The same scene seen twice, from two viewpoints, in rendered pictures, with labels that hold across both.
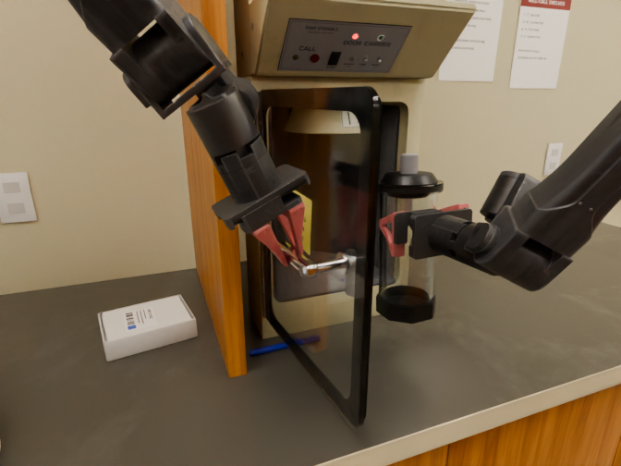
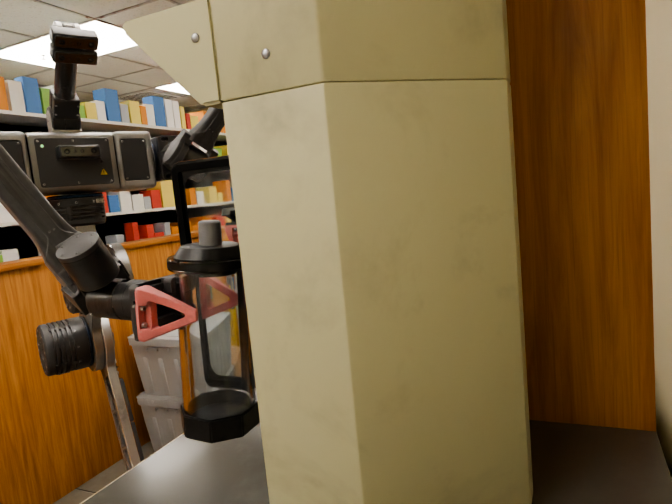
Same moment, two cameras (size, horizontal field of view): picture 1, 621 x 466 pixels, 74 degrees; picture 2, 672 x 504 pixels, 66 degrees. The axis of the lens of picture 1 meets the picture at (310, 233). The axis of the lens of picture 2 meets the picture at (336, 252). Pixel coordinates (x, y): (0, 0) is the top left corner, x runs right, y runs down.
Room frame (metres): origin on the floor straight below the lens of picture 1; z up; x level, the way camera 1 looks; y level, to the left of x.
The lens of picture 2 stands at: (1.23, -0.50, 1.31)
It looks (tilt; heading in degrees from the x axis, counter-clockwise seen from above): 7 degrees down; 136
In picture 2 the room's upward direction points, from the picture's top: 6 degrees counter-clockwise
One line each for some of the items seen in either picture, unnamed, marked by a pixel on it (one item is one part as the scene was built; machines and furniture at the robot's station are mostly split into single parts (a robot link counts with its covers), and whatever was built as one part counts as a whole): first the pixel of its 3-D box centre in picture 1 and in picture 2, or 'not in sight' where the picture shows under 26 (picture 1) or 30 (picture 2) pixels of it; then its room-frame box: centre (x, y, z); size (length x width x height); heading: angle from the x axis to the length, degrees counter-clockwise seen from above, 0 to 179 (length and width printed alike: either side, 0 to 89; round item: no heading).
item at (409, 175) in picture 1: (408, 175); (210, 246); (0.66, -0.16, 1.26); 0.09 x 0.09 x 0.07
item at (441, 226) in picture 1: (452, 237); (148, 301); (0.55, -0.20, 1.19); 0.10 x 0.07 x 0.07; 112
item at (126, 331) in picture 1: (147, 324); not in sight; (0.70, 0.32, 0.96); 0.16 x 0.12 x 0.04; 121
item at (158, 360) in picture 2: not in sight; (196, 350); (-1.42, 0.89, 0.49); 0.60 x 0.42 x 0.33; 111
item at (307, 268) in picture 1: (309, 256); not in sight; (0.45, 0.00, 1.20); 0.10 x 0.05 x 0.03; 27
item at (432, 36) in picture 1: (362, 40); (256, 84); (0.68, -0.08, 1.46); 0.32 x 0.12 x 0.10; 111
